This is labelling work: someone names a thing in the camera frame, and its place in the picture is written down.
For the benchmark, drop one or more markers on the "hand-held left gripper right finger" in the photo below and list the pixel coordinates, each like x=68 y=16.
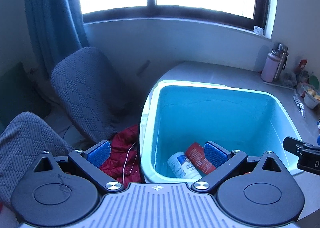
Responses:
x=215 y=154

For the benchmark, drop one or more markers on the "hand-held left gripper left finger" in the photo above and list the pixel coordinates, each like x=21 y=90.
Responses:
x=98 y=154

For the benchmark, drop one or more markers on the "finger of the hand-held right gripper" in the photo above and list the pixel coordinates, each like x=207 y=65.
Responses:
x=291 y=144

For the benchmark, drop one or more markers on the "red canister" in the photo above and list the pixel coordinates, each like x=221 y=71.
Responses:
x=197 y=154

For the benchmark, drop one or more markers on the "white medicine bottle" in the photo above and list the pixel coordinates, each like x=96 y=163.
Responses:
x=180 y=164

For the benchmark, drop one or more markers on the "blue plastic storage bin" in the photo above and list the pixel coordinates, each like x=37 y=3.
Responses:
x=212 y=112

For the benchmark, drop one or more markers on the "red cloth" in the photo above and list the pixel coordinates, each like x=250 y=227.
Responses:
x=120 y=147

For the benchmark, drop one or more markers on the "clear wrapped packet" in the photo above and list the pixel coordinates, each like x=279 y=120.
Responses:
x=299 y=104

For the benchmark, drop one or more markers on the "white bowl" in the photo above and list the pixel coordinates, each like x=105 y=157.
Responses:
x=311 y=102

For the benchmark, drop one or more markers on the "pale flat stick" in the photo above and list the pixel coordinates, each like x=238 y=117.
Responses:
x=277 y=84

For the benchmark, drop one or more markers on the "dark plastic bag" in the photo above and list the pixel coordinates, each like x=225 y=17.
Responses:
x=289 y=79

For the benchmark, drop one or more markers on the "grey covered chair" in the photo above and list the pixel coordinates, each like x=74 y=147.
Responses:
x=87 y=87
x=25 y=140

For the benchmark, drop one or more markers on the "green round lid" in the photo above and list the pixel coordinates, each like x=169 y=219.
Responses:
x=315 y=80

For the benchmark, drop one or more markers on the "pink water bottle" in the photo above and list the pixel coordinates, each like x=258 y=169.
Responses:
x=268 y=70

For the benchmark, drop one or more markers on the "red card stand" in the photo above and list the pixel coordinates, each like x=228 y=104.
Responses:
x=302 y=65

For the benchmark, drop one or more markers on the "steel thermos flask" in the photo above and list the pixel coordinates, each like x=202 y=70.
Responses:
x=282 y=51

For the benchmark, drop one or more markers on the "small white device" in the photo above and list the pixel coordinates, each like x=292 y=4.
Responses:
x=258 y=30

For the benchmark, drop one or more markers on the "blue curtain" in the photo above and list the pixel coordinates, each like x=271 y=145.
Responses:
x=55 y=17

